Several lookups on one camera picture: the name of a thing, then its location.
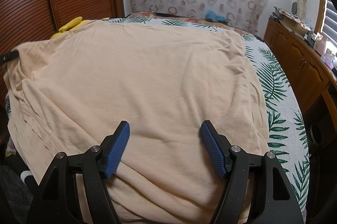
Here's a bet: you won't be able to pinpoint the beige printed t-shirt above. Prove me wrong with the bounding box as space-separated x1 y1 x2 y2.
4 20 269 223

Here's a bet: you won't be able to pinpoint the floral leaf bed sheet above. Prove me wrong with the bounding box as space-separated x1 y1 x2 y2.
4 12 310 218

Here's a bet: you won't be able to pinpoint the yellow Pikachu plush toy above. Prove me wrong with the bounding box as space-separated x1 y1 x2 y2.
49 16 110 40

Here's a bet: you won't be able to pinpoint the wooden sideboard cabinet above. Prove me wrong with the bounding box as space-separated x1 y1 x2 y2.
263 18 336 129

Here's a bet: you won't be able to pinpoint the purple small container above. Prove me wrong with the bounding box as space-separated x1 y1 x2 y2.
320 48 335 70

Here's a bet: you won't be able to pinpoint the pink bottle on cabinet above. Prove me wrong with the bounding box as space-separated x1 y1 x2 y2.
315 35 328 56

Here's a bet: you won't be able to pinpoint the cardboard box with papers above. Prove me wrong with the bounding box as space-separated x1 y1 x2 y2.
273 6 311 37

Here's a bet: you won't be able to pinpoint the white window blinds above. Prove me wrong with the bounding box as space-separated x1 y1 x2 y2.
322 0 337 53

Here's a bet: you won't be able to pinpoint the blue item on box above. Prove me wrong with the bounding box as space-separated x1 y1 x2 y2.
205 10 227 23

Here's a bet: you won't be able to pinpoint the small round desk fan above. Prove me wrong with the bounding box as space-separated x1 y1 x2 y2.
291 2 298 15

